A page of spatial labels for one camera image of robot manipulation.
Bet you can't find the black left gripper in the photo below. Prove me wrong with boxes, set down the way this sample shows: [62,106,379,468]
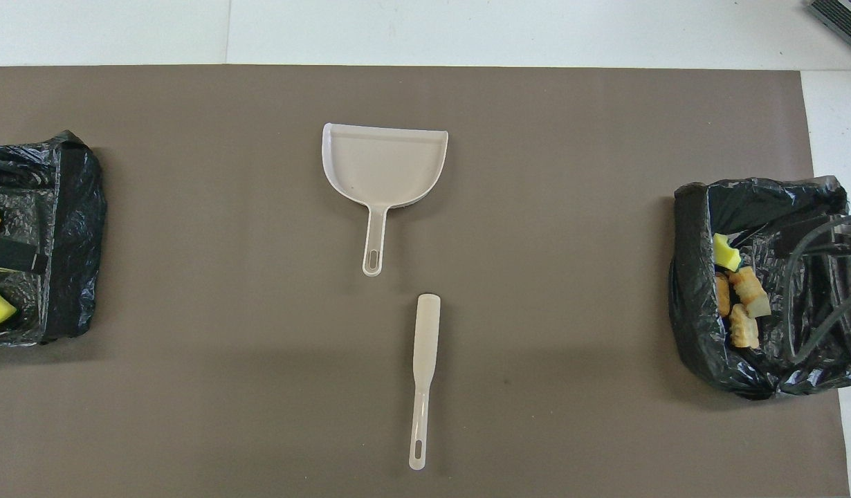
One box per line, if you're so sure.
[0,234,50,275]

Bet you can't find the brown table mat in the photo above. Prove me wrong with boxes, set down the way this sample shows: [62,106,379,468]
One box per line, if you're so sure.
[0,66,850,498]

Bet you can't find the beige plastic dustpan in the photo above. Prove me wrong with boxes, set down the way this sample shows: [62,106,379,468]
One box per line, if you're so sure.
[321,122,449,277]

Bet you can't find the black bag lined bin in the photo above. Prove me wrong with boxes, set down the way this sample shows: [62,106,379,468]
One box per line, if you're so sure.
[669,176,851,400]
[0,130,108,349]

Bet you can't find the dark grey ribbed device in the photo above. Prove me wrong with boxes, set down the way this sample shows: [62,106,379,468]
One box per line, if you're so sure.
[806,0,851,60]

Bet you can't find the beige hand brush black bristles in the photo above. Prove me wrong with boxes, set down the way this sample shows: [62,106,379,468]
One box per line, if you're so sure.
[408,293,441,471]

